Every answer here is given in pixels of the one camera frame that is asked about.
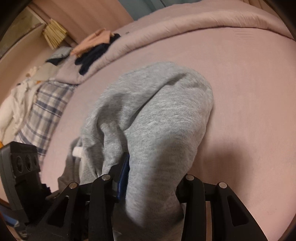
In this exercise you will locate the grey New York sweatshirt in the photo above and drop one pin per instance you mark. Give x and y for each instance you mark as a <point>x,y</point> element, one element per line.
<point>158,114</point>

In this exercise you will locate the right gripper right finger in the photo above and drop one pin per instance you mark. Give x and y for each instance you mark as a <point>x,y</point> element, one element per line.
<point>230,219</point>

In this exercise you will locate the straw fringed lamp shade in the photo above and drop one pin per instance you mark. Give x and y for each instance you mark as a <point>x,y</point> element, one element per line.
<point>54,34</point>

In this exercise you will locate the folded navy garment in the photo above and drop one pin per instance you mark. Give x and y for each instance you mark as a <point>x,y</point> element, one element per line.
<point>87,59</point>

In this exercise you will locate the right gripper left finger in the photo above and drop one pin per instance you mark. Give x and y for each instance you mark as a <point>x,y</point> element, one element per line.
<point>84,212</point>

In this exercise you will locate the pink folded duvet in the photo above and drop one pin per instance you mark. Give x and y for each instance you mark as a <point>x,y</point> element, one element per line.
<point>176,20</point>

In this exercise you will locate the small plaid folded cloth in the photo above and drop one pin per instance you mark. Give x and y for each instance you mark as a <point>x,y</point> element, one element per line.
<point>59,55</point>

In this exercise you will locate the white crumpled clothes pile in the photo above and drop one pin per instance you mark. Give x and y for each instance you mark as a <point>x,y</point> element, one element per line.
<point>16,108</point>

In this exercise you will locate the pink bed sheet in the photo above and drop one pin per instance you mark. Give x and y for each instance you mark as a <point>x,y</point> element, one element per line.
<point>249,141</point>

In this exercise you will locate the teal curtain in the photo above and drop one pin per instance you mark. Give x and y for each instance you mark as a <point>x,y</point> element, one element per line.
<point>139,8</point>

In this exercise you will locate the plaid pillow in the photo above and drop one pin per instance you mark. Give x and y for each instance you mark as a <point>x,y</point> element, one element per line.
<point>46,112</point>

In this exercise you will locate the folded peach garment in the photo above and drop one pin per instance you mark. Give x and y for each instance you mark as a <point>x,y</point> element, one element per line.
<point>101,36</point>

